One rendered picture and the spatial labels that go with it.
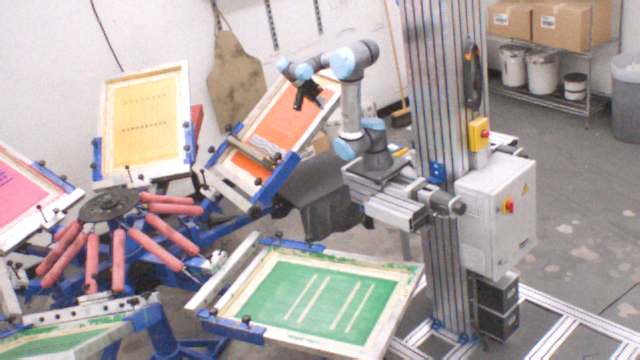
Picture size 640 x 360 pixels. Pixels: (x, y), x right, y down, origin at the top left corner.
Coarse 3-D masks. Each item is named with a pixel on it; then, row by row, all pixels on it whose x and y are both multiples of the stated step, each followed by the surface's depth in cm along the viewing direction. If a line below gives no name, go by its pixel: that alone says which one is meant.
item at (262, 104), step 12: (324, 72) 332; (276, 84) 354; (264, 96) 355; (336, 96) 313; (264, 108) 354; (324, 108) 314; (336, 108) 314; (252, 120) 353; (324, 120) 312; (240, 132) 351; (312, 132) 311; (300, 144) 310; (216, 168) 344; (240, 180) 324; (252, 192) 312
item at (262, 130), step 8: (288, 88) 351; (272, 112) 348; (264, 120) 348; (256, 128) 349; (264, 128) 344; (272, 128) 339; (264, 136) 339; (272, 136) 335; (248, 144) 344; (232, 160) 346; (240, 160) 341; (248, 160) 336; (248, 168) 332
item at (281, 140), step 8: (320, 88) 332; (328, 96) 324; (312, 104) 328; (312, 112) 324; (312, 120) 321; (304, 128) 321; (280, 136) 330; (296, 136) 322; (280, 144) 326; (288, 144) 322; (280, 160) 319; (256, 168) 328; (264, 168) 323; (256, 176) 324; (264, 176) 319
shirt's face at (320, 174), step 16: (304, 160) 377; (320, 160) 374; (336, 160) 370; (288, 176) 363; (304, 176) 360; (320, 176) 356; (336, 176) 353; (288, 192) 347; (304, 192) 344; (320, 192) 341
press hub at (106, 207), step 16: (112, 192) 304; (128, 192) 301; (80, 208) 296; (96, 208) 292; (112, 208) 290; (128, 208) 287; (112, 224) 294; (112, 240) 299; (128, 240) 299; (112, 256) 300; (128, 256) 298; (128, 272) 294; (144, 288) 298; (160, 304) 323; (160, 320) 324; (160, 336) 327; (160, 352) 333; (176, 352) 336
